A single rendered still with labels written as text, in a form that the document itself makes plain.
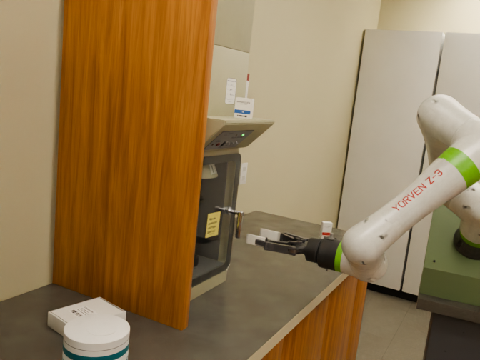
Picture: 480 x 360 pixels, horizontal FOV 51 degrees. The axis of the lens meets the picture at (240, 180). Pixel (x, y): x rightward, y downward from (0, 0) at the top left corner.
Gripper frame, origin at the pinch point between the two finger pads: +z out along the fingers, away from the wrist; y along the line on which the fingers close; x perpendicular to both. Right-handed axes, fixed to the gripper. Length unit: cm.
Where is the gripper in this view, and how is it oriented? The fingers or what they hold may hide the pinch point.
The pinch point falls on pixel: (260, 236)
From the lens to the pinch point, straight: 163.0
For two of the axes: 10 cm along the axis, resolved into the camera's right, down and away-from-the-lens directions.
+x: -1.0, 9.8, 1.6
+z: -8.8, -1.6, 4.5
